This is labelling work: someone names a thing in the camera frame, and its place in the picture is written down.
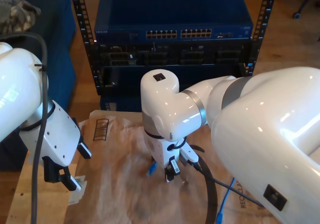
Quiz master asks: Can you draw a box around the blue network cable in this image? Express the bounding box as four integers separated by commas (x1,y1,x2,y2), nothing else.
146,161,237,224

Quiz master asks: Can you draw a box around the torn white shipping label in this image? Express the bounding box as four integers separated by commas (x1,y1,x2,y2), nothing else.
69,176,88,206

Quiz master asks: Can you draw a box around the brown paper mailer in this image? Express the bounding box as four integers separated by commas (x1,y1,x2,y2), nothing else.
63,109,266,224

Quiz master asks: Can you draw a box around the blue box under rack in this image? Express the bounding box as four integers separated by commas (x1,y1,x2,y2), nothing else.
99,95,143,113

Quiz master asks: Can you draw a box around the blue sofa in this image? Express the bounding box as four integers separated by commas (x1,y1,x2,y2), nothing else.
0,0,77,171

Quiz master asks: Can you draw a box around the black rack server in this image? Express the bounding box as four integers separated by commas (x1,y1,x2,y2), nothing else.
96,42,252,67

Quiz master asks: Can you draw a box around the camouflage cloth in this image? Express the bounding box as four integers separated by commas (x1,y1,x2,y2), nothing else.
0,0,42,38

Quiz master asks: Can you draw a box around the office chair base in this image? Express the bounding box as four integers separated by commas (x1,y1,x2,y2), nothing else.
292,0,320,19

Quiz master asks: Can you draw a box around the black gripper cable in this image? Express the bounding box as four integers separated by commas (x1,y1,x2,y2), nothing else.
169,136,189,151

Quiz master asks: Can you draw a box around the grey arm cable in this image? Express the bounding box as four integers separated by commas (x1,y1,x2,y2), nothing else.
0,32,50,224

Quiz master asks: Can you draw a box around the black camera cable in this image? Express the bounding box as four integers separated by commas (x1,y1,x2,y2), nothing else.
192,162,264,207

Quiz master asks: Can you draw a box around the black rack frame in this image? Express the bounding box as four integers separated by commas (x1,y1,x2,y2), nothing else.
67,0,280,96

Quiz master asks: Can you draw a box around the blue network switch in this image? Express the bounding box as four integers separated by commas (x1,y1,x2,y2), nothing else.
94,0,254,44

